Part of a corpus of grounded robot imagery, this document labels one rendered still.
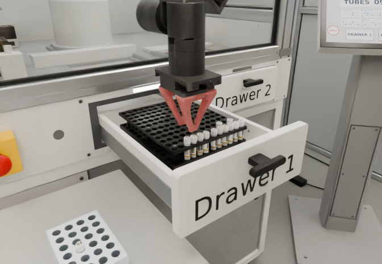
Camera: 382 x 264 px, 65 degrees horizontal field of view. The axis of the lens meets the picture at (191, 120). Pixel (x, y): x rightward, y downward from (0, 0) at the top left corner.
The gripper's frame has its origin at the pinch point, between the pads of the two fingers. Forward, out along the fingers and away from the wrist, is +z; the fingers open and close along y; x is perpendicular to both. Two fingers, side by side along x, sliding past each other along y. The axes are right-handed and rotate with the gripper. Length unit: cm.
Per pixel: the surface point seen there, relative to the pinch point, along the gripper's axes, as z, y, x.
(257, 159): 2.8, -12.2, -4.6
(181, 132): 4.0, 4.3, -1.5
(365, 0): -16, 22, -96
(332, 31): -6, 25, -82
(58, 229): 13.8, 3.7, 22.9
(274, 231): 96, 33, -76
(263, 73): 3.4, 22.0, -43.6
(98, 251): 14.5, -3.7, 19.0
